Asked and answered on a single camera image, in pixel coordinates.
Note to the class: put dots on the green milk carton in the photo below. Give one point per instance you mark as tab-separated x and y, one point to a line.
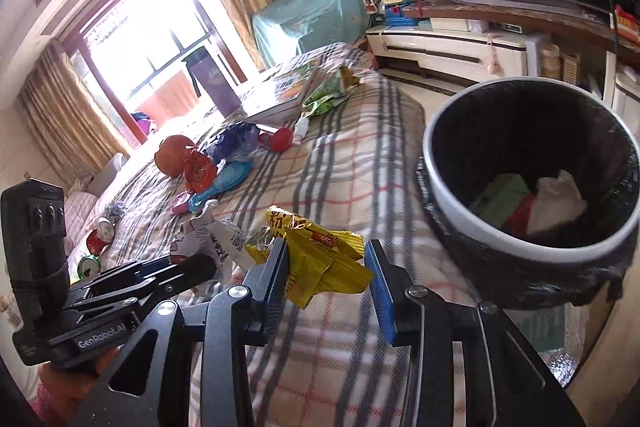
501	197

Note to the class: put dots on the small white bottle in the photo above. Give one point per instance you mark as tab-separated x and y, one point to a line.
301	129

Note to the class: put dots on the crumpled foil ball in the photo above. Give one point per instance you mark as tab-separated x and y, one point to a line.
114	211

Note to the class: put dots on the white trash bin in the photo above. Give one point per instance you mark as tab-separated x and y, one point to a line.
535	127

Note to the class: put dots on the yellow snack bag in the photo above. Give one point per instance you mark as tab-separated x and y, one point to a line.
321	261

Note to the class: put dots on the red round lid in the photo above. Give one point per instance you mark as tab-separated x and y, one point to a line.
280	139

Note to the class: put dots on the person's left hand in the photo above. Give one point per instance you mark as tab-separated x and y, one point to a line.
60	392

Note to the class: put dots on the crushed red can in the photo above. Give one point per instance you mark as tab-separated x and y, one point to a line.
100	237

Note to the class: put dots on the blue crumpled wrapper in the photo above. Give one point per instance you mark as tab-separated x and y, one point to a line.
236	142

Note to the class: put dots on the red apple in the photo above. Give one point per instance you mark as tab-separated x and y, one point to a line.
172	154

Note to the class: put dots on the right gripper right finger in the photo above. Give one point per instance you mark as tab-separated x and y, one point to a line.
506	381

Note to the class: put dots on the green snack wrapper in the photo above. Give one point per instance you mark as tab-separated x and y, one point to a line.
330	93

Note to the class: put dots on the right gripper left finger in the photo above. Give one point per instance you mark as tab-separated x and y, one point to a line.
148	383

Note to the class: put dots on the plaid blanket table cover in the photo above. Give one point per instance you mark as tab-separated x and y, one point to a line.
328	364

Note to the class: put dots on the pink snack wrapper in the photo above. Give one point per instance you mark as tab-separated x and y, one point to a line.
181	203

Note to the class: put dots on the cartoon printed wrapper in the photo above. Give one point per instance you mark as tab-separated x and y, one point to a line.
205	234

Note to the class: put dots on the teal covered furniture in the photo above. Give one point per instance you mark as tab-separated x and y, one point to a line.
287	28

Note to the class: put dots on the red chip bag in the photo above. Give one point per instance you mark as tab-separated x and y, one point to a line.
516	225

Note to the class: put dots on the white TV cabinet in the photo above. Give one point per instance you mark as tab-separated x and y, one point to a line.
448	61

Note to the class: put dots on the purple thermos bottle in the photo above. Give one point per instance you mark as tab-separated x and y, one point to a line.
206	75

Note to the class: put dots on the red crumpled wrapper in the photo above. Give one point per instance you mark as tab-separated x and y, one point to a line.
199	172

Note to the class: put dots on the green soda can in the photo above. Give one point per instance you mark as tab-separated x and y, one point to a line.
88	266

